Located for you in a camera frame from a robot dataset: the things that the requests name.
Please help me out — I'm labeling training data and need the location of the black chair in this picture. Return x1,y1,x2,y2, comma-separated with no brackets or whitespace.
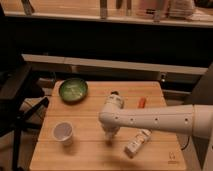
0,53,49,171

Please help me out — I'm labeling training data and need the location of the orange carrot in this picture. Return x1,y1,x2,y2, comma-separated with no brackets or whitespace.
138,97,146,108

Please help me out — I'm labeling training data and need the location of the green ceramic bowl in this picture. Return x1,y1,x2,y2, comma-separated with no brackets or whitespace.
59,78,88,103

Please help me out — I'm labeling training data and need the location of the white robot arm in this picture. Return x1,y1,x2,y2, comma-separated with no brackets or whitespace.
99,94,213,139

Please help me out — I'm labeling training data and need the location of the white paper cup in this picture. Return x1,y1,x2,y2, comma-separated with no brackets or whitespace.
53,122,73,146

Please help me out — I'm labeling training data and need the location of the white sponge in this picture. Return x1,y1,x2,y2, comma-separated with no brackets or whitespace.
106,135,113,141

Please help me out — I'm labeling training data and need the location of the black cable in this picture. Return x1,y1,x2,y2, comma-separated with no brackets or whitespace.
179,134,190,152

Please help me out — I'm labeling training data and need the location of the white plastic bottle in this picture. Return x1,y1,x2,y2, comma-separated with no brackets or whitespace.
124,129,151,158

